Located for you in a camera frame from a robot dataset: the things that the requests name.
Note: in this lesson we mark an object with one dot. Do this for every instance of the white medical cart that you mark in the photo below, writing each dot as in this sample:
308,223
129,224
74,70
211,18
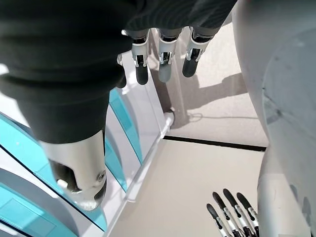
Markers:
151,103

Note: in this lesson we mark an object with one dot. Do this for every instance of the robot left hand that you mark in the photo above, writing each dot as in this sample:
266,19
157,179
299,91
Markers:
243,222

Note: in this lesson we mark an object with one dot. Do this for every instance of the blue front cart drawer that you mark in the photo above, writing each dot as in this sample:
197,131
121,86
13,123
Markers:
29,217
19,138
126,118

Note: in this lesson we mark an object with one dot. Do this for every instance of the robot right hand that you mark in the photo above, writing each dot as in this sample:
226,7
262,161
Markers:
61,61

